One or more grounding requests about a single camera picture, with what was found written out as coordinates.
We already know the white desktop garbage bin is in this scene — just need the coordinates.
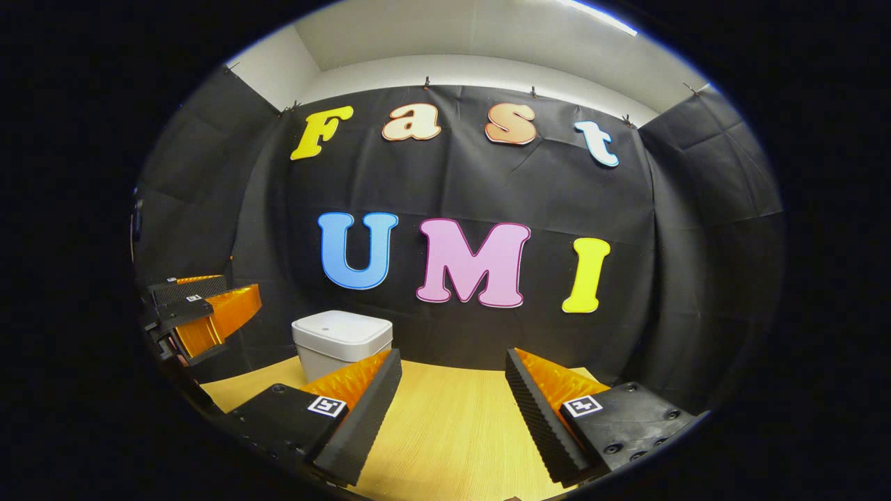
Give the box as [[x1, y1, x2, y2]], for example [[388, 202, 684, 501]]
[[292, 310, 394, 383]]

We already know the black backdrop cloth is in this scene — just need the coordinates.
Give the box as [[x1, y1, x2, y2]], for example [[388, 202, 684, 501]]
[[132, 66, 786, 411]]

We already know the wooden desktop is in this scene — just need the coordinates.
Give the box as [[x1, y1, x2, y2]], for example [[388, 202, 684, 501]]
[[200, 356, 599, 501]]

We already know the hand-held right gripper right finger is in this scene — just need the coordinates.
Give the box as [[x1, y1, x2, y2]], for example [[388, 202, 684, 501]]
[[505, 348, 697, 488]]

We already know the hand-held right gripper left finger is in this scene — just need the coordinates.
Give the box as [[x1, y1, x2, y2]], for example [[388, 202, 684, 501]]
[[226, 348, 403, 488]]

